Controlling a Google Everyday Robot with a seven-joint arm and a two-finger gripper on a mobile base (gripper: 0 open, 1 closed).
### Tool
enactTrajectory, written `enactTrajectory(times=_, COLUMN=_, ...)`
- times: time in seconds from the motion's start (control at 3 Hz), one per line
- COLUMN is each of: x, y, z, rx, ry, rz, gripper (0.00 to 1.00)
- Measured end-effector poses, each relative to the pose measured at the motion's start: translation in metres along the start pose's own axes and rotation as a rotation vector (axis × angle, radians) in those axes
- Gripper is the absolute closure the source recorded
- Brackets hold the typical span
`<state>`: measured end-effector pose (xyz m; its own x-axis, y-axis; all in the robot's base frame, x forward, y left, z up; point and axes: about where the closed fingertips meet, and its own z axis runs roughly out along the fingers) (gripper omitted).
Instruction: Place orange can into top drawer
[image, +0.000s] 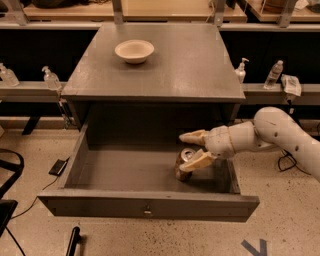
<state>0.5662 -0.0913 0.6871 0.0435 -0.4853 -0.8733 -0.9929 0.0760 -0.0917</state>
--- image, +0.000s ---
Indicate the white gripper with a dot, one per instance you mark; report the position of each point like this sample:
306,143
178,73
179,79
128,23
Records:
219,142

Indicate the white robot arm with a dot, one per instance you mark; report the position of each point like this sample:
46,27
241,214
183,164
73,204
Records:
270,128

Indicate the open grey top drawer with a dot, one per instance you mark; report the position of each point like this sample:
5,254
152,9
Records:
108,176

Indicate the grey cabinet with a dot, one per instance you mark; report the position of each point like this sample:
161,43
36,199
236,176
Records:
188,83

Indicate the sanitizer pump bottle right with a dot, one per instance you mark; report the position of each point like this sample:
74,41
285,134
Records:
240,70

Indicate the sanitizer pump bottle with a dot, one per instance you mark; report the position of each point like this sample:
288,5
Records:
8,76
51,79
240,70

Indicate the clear water bottle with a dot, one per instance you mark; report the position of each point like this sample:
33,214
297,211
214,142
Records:
274,74

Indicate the crumpled white cloth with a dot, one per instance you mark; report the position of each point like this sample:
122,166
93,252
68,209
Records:
291,85

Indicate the white bowl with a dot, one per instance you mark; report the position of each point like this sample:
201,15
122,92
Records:
134,51

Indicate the black power adapter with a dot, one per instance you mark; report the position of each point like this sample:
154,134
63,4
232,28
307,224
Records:
58,167

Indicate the sanitizer pump bottle far left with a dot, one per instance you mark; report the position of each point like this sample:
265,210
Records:
8,76

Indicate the black floor handle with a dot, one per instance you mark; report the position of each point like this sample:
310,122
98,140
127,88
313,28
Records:
74,240

